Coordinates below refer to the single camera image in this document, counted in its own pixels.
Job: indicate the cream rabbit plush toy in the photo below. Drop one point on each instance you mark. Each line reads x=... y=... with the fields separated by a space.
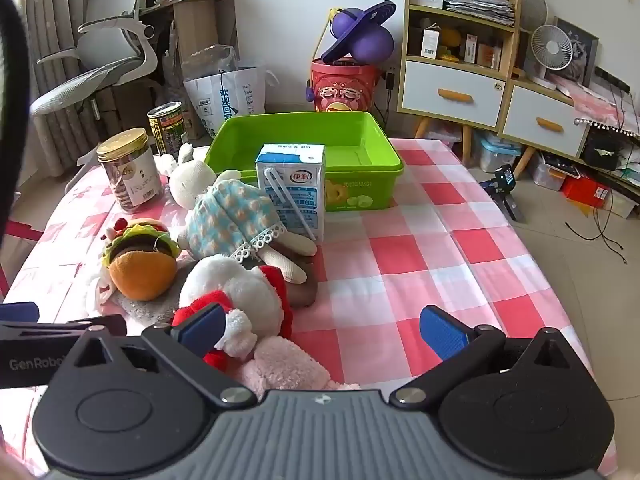
x=225 y=215

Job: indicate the black power strip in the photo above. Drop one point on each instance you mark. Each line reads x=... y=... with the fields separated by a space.
x=612 y=80

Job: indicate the clear storage box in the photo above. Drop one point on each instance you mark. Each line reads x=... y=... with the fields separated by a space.
x=442 y=135

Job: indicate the white plush toy red clothes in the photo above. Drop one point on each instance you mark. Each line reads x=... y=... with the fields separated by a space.
x=235 y=285

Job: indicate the blue and white milk carton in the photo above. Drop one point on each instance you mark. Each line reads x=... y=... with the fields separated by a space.
x=295 y=195

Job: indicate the red box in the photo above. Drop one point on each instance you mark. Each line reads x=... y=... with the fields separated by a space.
x=585 y=191

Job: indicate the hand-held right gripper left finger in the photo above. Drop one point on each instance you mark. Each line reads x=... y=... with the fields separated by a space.
x=200 y=331

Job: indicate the grey standing fan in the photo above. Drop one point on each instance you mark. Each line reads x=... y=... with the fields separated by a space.
x=535 y=5

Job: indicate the wooden shelf cabinet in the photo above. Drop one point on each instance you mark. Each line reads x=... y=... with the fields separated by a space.
x=450 y=92

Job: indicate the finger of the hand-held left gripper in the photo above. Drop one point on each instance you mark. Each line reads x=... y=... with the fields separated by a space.
x=20 y=311
x=60 y=329

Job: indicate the pink plush toy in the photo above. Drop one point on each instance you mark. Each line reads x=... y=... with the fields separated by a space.
x=280 y=365

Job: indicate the red snack bucket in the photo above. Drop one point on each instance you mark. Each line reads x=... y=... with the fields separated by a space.
x=345 y=85

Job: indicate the pink patterned cloth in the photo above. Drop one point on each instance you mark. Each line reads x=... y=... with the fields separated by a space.
x=600 y=102

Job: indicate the grey office chair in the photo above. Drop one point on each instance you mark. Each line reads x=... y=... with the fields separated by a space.
x=105 y=45

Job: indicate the blue lidded storage box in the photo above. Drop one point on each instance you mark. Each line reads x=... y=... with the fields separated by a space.
x=497 y=152

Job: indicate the stack of papers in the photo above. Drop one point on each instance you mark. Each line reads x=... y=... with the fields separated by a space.
x=480 y=7

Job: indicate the pink checked tablecloth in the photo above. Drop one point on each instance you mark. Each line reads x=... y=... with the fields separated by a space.
x=450 y=260

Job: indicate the burger plush toy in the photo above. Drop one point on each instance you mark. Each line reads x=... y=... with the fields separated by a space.
x=142 y=270

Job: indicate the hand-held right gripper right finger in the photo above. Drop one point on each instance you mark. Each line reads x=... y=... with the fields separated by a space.
x=442 y=332

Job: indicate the cardboard boxes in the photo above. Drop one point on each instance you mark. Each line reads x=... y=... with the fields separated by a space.
x=200 y=25

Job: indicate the small black tripod device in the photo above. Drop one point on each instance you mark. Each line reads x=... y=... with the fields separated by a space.
x=505 y=185

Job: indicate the low wooden drawer cabinet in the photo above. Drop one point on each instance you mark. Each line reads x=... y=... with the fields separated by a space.
x=542 y=122

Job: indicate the clear jar with gold lid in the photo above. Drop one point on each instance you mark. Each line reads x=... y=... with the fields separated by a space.
x=130 y=180

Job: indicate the white cloth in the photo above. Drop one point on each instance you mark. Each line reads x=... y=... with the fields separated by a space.
x=99 y=287

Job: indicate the dark drink can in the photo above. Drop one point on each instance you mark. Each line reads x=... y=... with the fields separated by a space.
x=167 y=130

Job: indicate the white shopping bag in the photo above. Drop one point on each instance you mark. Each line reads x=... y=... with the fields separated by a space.
x=235 y=95

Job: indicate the dark framed picture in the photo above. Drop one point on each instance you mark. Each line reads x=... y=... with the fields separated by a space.
x=584 y=55

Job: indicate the purple hopper ball toy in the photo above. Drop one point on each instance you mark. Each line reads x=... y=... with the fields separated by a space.
x=370 y=40

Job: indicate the white desk fan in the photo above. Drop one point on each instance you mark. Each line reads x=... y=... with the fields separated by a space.
x=550 y=47

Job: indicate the black power adapter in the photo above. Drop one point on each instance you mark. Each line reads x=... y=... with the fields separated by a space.
x=390 y=80

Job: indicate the green plastic bin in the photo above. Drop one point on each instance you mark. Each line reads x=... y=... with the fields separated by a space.
x=370 y=180

